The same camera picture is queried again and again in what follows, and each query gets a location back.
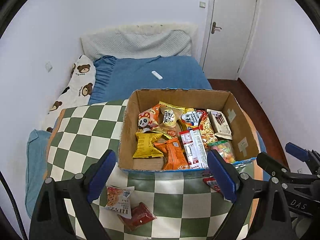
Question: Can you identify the door handle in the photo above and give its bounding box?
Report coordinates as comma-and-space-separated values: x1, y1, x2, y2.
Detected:
211, 22, 222, 34

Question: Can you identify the black cable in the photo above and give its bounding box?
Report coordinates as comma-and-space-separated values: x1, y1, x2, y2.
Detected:
0, 171, 28, 240

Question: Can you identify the green white checkered mat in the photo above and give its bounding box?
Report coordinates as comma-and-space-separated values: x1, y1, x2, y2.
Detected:
48, 100, 231, 239

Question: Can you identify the orange snack packet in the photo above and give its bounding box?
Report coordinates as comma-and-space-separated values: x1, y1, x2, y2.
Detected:
154, 138, 189, 170

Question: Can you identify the white oat cookie packet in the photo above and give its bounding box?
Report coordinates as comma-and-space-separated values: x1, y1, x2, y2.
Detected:
105, 186, 135, 219

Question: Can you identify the white bear print pillow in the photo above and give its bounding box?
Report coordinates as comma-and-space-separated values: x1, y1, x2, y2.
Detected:
41, 55, 96, 132

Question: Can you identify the dark red jerky packet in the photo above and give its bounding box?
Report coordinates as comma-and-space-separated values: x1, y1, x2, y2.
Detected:
118, 202, 157, 231

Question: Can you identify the colourful candy bag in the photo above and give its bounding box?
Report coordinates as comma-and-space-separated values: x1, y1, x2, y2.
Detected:
208, 140, 236, 164

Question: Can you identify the korean cheese noodle packet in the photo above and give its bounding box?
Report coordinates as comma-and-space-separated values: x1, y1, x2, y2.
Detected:
180, 108, 218, 149

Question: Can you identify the open cardboard milk box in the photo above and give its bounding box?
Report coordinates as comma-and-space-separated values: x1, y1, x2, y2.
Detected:
118, 89, 260, 174

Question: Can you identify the yellow haidilao packet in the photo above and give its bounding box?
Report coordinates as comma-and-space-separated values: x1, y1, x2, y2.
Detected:
132, 132, 163, 159

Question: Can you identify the orange panda snack bag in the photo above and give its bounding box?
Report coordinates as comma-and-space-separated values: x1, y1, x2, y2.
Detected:
138, 104, 160, 133

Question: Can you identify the wall socket left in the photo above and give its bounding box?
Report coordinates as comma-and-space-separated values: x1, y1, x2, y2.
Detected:
45, 62, 53, 72

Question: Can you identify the chocolate stick biscuit box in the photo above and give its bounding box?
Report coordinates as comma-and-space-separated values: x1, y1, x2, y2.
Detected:
207, 109, 233, 140

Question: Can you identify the small red packet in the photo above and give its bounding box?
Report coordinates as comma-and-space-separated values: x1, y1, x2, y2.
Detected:
203, 177, 222, 193

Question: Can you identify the white door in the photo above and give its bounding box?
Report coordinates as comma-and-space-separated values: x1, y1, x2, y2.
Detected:
200, 0, 258, 80

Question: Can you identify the grey quilted pillow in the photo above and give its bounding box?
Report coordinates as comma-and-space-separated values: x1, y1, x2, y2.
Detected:
80, 23, 197, 61

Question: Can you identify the red white long packet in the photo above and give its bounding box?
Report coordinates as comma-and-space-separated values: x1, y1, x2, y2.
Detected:
179, 127, 208, 169

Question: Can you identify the blue bed sheet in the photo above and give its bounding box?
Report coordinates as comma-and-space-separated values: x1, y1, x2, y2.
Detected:
24, 55, 272, 218

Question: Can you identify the yellow snack bag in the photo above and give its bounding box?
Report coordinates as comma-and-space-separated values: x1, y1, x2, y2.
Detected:
157, 101, 185, 139

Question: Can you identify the white remote on bed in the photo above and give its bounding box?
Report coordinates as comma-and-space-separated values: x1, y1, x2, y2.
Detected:
151, 70, 163, 80

